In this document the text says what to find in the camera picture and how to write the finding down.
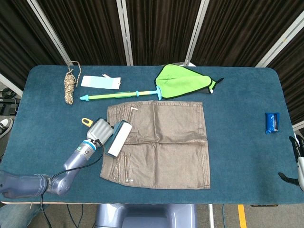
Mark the green blue plastic pump stick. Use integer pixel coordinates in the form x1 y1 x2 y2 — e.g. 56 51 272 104
79 85 163 101

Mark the silver screen frame post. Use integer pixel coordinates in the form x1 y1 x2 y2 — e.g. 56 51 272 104
26 0 72 65
115 0 134 67
255 10 304 68
0 73 24 97
184 0 210 67

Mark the beige rope bundle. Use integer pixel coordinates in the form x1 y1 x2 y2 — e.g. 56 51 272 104
64 60 82 105

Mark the white sneaker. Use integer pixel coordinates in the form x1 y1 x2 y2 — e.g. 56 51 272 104
0 117 14 137

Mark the black floor equipment with cables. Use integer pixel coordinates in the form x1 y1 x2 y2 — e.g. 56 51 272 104
0 86 21 116

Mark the yellow floor tape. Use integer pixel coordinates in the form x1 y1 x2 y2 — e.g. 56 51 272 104
237 204 247 228

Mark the white paper tag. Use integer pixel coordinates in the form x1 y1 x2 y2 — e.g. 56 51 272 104
80 74 122 90

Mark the blue plastic packet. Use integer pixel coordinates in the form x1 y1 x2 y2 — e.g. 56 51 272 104
265 112 281 135

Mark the blue felt table cover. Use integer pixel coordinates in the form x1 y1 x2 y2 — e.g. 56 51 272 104
0 64 304 205

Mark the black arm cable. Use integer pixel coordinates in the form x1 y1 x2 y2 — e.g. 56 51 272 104
40 140 106 228

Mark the brown skirt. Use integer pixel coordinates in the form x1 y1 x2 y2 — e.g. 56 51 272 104
99 100 211 190

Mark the blue jeans leg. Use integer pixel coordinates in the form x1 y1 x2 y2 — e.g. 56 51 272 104
0 203 49 228

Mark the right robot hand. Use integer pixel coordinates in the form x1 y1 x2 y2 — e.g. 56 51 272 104
278 135 304 192

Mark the green microfiber cloth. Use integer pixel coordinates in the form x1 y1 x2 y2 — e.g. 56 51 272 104
154 64 225 99

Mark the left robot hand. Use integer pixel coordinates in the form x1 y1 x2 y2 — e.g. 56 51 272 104
85 117 115 145

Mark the white table leg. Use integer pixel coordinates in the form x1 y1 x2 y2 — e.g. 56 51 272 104
207 204 215 228

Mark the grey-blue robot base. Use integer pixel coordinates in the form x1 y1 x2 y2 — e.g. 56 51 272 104
94 203 198 228

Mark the teal lint roller yellow tip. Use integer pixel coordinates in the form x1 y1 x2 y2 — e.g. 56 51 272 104
81 117 133 159

